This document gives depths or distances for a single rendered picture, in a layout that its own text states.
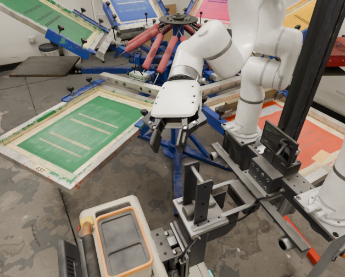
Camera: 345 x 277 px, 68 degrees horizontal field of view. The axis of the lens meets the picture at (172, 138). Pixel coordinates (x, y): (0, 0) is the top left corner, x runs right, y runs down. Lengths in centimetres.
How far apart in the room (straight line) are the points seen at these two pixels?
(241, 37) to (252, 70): 27
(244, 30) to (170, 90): 26
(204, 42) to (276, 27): 39
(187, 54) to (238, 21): 17
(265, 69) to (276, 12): 18
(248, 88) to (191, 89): 46
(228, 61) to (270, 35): 34
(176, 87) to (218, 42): 13
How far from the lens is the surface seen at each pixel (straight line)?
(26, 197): 263
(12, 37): 521
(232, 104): 149
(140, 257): 88
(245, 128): 108
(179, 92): 55
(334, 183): 82
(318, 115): 169
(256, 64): 97
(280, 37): 93
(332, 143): 155
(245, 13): 71
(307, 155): 140
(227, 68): 63
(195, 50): 61
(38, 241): 229
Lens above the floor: 178
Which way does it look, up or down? 38 degrees down
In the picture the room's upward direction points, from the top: straight up
